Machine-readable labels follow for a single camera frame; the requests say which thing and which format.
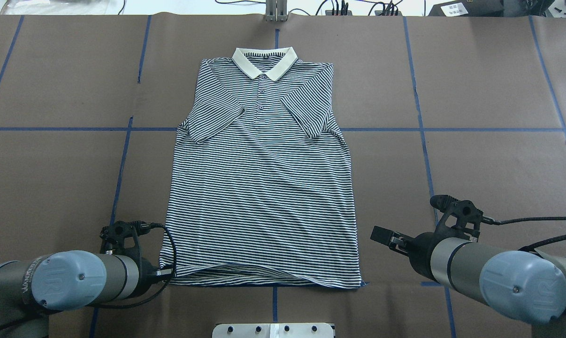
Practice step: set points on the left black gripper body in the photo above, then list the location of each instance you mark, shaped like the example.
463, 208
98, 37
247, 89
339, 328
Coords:
148, 277

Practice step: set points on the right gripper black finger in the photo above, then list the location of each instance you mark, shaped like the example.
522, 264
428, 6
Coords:
387, 237

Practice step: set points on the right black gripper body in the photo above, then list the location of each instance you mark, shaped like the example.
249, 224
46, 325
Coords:
418, 250

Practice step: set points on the blue white striped polo shirt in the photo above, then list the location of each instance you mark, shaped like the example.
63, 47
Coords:
261, 185

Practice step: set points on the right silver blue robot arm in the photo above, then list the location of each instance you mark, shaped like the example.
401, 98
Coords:
528, 286

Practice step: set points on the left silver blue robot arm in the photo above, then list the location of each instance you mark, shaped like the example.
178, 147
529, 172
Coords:
32, 291

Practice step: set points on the black power strip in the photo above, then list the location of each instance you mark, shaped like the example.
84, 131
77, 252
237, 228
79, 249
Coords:
392, 11

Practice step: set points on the black box with label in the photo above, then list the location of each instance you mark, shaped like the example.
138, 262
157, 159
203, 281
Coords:
468, 8

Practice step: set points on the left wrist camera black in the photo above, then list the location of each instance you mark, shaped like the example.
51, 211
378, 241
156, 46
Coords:
122, 238

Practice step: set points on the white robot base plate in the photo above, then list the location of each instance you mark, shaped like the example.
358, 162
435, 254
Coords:
274, 330

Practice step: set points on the aluminium frame post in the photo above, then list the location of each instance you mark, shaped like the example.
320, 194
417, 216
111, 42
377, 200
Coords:
276, 10

